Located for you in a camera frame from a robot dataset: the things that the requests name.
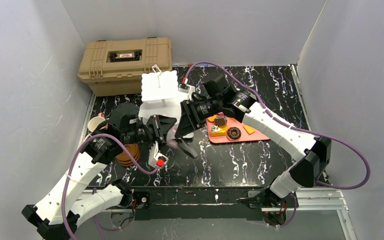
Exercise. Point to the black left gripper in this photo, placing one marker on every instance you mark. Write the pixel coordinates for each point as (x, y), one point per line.
(160, 129)

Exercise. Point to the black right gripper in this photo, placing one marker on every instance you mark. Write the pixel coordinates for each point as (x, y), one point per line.
(188, 117)

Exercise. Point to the white three-tier cake stand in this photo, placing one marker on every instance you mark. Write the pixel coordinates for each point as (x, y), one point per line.
(160, 95)

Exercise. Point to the pink serving tray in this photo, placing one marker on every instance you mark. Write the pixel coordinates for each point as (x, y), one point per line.
(232, 122)

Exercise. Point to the tan plastic tool case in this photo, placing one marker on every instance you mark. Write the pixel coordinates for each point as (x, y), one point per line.
(115, 67)

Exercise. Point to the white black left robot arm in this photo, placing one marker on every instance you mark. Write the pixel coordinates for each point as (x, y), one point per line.
(59, 214)

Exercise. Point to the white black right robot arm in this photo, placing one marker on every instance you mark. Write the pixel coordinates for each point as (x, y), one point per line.
(311, 153)

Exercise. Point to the yellow cake slice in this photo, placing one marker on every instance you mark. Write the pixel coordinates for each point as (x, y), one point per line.
(218, 131)

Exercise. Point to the chocolate donut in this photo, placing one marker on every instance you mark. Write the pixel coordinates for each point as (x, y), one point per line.
(233, 133)

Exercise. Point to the stack of brown wooden coasters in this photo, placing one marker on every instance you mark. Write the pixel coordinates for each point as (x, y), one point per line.
(124, 160)

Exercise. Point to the pink mug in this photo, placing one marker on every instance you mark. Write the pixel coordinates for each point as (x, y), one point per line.
(95, 122)

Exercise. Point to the orange biscuit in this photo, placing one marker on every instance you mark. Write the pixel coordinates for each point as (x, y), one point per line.
(249, 130)

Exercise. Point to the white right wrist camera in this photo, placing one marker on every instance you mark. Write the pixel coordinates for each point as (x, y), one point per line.
(185, 88)

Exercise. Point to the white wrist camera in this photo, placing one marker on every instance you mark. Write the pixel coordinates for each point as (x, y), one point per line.
(185, 88)
(156, 158)

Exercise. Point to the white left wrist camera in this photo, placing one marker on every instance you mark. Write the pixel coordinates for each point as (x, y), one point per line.
(156, 158)

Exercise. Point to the aluminium frame rail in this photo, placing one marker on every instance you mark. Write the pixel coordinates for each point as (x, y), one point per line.
(308, 199)

